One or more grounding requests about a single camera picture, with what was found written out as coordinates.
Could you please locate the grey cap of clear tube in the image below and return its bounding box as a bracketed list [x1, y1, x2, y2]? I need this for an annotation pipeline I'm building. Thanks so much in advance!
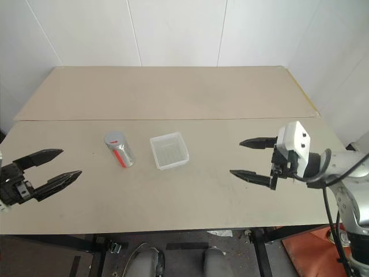
[103, 130, 126, 151]

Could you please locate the clear square plastic container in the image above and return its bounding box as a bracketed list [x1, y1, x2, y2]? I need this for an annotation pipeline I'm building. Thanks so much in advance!
[149, 131, 190, 171]

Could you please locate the white crumpled paper scrap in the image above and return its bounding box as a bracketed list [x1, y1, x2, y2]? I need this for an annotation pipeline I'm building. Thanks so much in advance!
[206, 229, 234, 238]

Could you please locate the small metal caster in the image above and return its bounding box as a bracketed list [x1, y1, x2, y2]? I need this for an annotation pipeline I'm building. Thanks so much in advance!
[109, 241, 129, 254]

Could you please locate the black metal table leg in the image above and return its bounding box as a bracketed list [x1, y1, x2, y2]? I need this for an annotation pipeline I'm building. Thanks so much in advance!
[91, 234, 106, 277]
[248, 227, 273, 277]

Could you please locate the grey rounded shape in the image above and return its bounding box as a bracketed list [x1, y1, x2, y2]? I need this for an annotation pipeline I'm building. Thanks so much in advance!
[126, 241, 166, 277]
[202, 246, 227, 277]

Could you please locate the silver can with red label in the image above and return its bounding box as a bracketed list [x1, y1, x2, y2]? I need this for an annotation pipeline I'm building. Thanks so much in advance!
[107, 143, 137, 169]

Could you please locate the orange cloth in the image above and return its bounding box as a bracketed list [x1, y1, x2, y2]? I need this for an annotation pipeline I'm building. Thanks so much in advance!
[281, 226, 351, 277]

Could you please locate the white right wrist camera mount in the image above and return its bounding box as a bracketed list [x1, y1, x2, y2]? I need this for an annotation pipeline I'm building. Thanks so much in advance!
[276, 121, 312, 178]

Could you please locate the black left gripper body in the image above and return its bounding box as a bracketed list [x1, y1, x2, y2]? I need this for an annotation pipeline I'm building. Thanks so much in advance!
[0, 161, 37, 207]

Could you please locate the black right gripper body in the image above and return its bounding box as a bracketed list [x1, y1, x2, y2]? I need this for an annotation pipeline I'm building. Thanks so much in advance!
[270, 143, 300, 191]

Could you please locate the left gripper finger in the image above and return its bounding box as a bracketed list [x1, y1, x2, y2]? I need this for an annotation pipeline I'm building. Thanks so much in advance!
[32, 170, 83, 202]
[13, 148, 65, 171]

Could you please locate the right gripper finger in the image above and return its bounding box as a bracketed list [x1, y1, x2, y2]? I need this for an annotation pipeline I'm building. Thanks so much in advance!
[229, 169, 273, 188]
[239, 136, 278, 150]

